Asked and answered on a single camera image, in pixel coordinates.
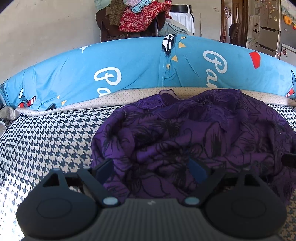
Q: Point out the purple floral garment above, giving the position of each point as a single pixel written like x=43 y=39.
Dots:
x=185 y=129

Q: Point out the brown patterned garment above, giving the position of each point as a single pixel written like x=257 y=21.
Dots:
x=114 y=14

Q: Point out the wooden door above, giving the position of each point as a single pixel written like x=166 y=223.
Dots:
x=240 y=14

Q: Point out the blue printed quilt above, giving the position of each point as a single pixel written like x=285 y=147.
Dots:
x=81 y=62

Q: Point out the light blue pillow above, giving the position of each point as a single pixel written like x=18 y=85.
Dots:
x=100 y=4

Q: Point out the hanging printed cloth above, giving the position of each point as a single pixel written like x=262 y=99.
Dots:
x=289 y=9

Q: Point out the silver refrigerator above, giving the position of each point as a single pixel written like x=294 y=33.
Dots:
x=270 y=23

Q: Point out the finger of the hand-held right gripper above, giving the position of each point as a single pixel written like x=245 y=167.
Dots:
x=290 y=160

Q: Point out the dark wooden chair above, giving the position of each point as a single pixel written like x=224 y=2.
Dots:
x=105 y=30

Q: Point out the pink and blue cloth pile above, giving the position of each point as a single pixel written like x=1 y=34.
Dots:
x=138 y=4

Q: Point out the white appliance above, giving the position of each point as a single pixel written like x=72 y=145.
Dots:
x=288 y=52

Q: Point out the white tablecloth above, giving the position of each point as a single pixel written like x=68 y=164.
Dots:
x=182 y=19

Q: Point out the yellow toy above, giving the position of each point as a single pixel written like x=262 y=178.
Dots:
x=288 y=19

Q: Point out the brown round-back chair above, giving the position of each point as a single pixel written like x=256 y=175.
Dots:
x=235 y=32

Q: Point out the houndstooth sofa mat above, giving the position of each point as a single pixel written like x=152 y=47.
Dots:
x=46 y=139

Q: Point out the red floral garment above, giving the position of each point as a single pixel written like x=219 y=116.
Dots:
x=138 y=20

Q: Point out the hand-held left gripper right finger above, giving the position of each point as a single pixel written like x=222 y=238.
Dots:
x=197 y=171

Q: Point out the white printed apron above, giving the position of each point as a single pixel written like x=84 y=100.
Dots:
x=253 y=32

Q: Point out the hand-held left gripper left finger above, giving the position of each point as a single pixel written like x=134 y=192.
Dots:
x=104 y=168

